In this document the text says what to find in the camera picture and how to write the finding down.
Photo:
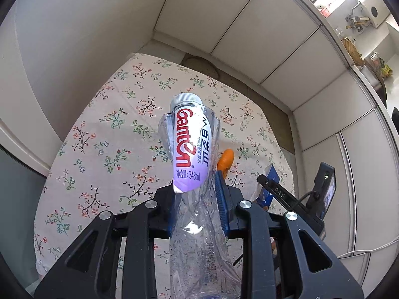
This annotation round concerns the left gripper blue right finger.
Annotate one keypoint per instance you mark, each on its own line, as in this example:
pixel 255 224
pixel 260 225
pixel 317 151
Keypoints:
pixel 228 197

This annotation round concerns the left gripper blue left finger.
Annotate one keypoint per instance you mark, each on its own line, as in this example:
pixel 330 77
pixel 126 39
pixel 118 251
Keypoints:
pixel 164 217

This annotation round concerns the crushed clear plastic bottle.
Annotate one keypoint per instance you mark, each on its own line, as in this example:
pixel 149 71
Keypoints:
pixel 200 266

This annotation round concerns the blue white milk carton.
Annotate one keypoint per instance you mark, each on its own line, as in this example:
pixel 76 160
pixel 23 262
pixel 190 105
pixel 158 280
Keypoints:
pixel 266 180

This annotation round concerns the floral tablecloth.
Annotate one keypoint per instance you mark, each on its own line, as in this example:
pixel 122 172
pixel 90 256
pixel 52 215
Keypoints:
pixel 94 226

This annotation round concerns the wicker basket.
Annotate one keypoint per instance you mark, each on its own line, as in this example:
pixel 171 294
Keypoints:
pixel 353 52

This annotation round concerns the white wall water heater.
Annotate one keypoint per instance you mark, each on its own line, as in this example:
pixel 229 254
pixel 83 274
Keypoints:
pixel 376 10

